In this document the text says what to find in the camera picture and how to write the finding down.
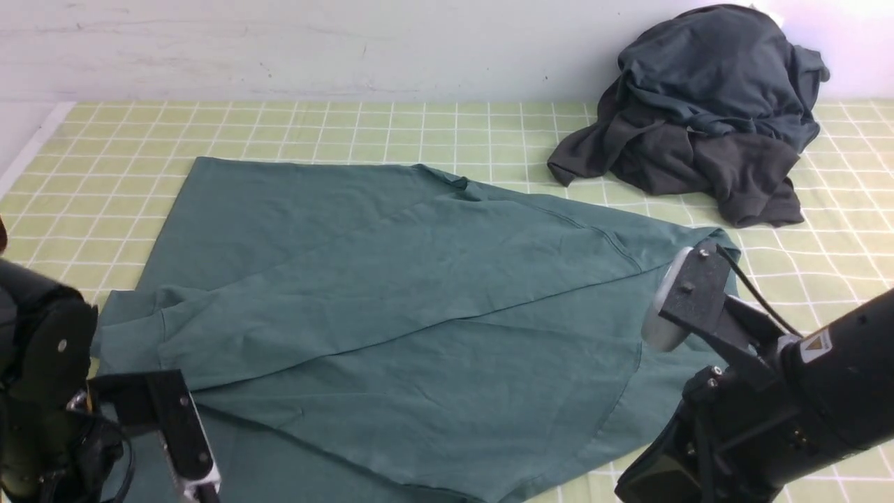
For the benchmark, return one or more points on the dark teal crumpled garment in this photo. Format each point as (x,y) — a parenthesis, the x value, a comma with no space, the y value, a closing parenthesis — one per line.
(725,69)

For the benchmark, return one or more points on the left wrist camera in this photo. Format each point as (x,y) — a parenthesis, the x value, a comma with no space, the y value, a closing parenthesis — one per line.
(160,402)

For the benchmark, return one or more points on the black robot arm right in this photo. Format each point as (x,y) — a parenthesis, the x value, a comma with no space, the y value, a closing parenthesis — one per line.
(843,373)

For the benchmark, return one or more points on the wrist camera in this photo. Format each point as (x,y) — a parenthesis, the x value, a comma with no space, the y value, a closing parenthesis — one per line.
(160,402)
(692,300)

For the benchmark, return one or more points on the dark grey crumpled garment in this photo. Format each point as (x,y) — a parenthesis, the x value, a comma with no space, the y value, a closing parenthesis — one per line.
(746,174)

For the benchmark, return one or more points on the green checkered tablecloth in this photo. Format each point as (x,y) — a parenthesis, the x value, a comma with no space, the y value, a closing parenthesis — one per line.
(85,187)

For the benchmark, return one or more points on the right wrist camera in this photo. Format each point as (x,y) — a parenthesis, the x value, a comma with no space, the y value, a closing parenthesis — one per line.
(692,300)

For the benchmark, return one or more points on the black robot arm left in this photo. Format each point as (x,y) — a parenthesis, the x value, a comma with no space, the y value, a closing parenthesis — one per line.
(47,330)

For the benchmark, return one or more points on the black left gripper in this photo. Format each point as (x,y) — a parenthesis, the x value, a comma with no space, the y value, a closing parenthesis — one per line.
(83,454)

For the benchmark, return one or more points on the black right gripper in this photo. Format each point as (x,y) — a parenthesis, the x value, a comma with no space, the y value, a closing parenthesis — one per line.
(727,442)

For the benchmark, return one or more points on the green long-sleeve top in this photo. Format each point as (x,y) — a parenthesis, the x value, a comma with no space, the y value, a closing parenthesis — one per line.
(391,334)

